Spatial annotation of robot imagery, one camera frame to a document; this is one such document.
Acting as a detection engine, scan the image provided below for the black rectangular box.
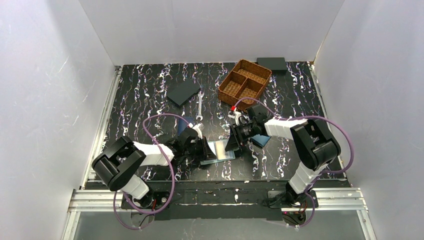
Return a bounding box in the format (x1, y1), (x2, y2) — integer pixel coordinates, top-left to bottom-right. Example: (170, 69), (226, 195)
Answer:
(256, 57), (288, 73)

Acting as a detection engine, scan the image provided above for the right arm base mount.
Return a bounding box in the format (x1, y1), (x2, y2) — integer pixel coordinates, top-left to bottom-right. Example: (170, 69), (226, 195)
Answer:
(261, 190), (319, 228)

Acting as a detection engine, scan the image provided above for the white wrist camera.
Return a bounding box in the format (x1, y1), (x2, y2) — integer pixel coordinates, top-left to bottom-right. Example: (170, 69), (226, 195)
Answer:
(228, 106), (242, 126)
(187, 123), (204, 139)

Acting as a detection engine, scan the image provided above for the silver open-end wrench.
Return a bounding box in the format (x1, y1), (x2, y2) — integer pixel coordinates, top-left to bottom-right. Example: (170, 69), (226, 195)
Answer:
(195, 91), (204, 122)

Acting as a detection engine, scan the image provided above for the brown woven divided basket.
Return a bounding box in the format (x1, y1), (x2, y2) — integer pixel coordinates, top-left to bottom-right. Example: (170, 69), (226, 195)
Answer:
(218, 59), (272, 112)

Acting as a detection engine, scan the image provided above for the green card holder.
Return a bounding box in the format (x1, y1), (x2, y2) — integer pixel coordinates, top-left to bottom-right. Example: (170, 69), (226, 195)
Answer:
(200, 139), (236, 166)

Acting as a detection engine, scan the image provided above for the light blue card holder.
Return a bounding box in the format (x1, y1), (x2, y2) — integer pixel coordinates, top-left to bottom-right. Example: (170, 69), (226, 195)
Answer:
(250, 134), (271, 148)

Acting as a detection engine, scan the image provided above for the aluminium frame rail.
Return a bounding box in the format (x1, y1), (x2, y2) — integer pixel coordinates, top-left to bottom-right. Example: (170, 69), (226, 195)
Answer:
(61, 66), (157, 240)

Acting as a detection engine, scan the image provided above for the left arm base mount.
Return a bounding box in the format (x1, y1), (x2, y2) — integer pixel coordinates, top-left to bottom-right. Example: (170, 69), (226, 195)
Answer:
(128, 191), (170, 210)

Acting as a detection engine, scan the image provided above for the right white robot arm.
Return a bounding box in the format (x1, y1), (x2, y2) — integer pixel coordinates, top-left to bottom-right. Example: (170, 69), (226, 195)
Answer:
(225, 106), (341, 196)

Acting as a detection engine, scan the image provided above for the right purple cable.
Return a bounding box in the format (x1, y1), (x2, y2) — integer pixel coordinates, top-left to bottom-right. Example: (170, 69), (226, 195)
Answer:
(235, 97), (355, 229)

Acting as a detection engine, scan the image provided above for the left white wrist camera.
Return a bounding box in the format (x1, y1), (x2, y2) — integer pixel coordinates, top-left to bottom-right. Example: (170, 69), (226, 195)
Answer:
(187, 123), (204, 139)

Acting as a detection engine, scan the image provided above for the black flat square pad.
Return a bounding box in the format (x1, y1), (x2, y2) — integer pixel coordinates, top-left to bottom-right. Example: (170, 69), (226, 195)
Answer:
(166, 80), (201, 108)

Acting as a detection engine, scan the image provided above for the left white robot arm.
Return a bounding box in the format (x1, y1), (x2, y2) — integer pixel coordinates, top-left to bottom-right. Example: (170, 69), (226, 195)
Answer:
(91, 127), (217, 200)

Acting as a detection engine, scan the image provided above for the navy blue card holder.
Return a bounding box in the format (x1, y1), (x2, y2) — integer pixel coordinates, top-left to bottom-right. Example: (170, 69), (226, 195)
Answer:
(177, 116), (195, 136)

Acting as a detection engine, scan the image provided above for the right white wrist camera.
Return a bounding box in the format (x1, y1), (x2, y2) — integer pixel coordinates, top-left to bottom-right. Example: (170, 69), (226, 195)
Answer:
(228, 106), (242, 126)

